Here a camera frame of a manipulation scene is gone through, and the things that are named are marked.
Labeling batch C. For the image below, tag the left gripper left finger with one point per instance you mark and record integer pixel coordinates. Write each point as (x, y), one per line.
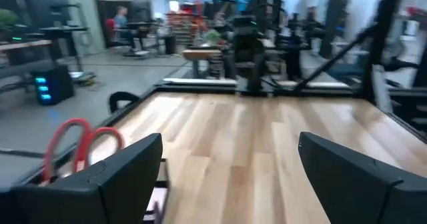
(116, 190)

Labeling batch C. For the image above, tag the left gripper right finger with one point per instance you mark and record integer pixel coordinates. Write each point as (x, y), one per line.
(350, 190)

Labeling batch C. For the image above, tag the pink sticky note pad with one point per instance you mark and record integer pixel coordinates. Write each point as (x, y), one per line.
(156, 199)

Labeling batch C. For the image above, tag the black computer tower blue lights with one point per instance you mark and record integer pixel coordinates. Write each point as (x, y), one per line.
(60, 84)

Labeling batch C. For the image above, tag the wooden table black legs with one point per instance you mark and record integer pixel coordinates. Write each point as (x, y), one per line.
(200, 54)

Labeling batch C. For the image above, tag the person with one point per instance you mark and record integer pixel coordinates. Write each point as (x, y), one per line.
(120, 20)
(300, 0)

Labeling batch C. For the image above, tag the grey workbench wooden top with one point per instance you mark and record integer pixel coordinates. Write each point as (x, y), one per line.
(23, 45)

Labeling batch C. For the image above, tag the small potted plant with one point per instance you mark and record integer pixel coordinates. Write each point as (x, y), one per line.
(212, 36)

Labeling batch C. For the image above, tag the black aluminium table frame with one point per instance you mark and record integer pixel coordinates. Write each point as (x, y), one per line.
(213, 88)

